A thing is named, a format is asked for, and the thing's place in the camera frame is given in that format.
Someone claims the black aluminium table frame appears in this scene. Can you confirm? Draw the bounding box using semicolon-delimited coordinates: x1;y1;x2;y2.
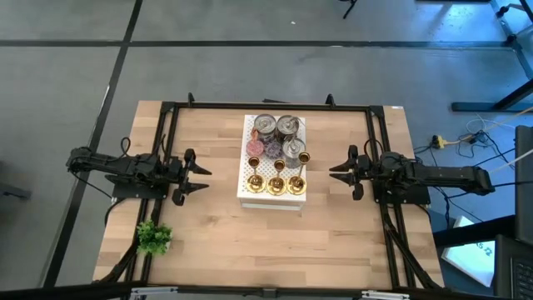
97;92;446;293

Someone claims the black monitor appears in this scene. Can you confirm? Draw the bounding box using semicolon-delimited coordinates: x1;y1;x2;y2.
493;124;533;300

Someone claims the silver metal tin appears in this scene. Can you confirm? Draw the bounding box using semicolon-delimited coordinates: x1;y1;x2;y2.
281;137;307;169
276;114;301;143
253;113;277;143

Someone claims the gold candlestick holder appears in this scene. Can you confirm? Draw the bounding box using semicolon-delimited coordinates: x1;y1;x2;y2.
286;151;311;196
245;156;267;194
266;158;287;197

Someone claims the dark floral candle tin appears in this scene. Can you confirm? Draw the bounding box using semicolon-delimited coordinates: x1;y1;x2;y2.
265;140;284;159

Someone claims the black desk base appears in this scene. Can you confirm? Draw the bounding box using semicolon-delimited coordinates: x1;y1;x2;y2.
451;77;533;113

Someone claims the pink floral candle tin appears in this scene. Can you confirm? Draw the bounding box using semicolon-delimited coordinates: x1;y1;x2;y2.
246;139;266;158

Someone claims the yellow power strip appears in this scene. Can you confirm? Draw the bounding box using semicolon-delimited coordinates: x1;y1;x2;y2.
431;135;453;150

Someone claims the small artificial green plant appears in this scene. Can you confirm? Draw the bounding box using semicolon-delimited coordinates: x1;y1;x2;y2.
136;219;174;256

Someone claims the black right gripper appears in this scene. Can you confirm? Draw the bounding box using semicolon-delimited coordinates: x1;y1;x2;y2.
328;144;371;202

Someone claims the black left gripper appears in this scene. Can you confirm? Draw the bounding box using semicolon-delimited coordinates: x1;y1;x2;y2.
168;147;213;207

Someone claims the white sheet blue print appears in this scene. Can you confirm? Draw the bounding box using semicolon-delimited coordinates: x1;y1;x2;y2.
441;215;497;288

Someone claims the white perforated shelf riser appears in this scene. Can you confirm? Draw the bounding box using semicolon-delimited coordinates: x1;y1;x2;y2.
236;114;308;212

